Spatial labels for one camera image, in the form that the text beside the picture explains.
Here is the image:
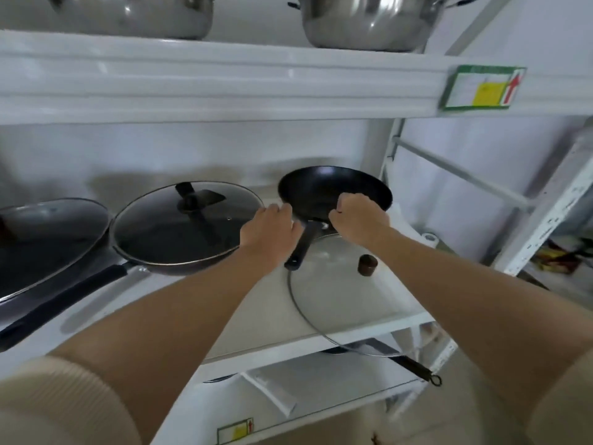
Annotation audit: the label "person's right hand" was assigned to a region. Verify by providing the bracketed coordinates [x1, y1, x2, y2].
[328, 193, 393, 246]

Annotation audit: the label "person's right forearm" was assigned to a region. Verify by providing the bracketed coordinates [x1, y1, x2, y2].
[368, 227, 593, 431]

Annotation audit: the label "white metal shelf rack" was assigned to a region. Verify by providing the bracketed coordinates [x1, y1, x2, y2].
[0, 0, 593, 445]

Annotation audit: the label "person's left forearm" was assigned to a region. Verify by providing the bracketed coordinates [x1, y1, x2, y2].
[46, 243, 292, 445]

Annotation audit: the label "black wok with steel rim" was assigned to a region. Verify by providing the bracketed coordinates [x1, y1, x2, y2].
[0, 198, 111, 305]

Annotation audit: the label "white perforated shelf rack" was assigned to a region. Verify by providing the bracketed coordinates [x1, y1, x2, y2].
[491, 129, 593, 278]

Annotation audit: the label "colourful packets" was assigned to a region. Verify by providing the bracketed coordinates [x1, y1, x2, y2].
[533, 236, 593, 275]

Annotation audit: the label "person's left hand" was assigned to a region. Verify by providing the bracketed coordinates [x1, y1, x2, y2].
[240, 203, 305, 261]

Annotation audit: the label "black frying pan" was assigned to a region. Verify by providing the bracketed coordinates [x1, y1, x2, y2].
[277, 166, 394, 270]

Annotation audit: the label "glass lid with brown knob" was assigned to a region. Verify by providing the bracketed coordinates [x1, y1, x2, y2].
[287, 231, 420, 358]

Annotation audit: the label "black wok with long handle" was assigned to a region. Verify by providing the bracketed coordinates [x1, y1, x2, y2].
[0, 181, 267, 354]

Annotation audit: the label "glass lid with black knob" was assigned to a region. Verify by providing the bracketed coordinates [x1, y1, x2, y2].
[111, 181, 266, 266]

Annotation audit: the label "stainless steel pot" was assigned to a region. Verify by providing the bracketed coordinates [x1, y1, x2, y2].
[287, 0, 482, 53]
[46, 0, 232, 41]

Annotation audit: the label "glass lid with dark knob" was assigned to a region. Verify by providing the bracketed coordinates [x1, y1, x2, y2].
[0, 199, 109, 299]

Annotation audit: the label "large green shelf label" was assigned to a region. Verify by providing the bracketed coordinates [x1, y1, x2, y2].
[439, 65, 528, 111]

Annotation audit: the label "pan with looped black handle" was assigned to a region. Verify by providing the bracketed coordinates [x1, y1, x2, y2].
[324, 337, 444, 388]

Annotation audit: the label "white folded paper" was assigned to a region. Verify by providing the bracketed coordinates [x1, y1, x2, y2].
[240, 370, 298, 418]

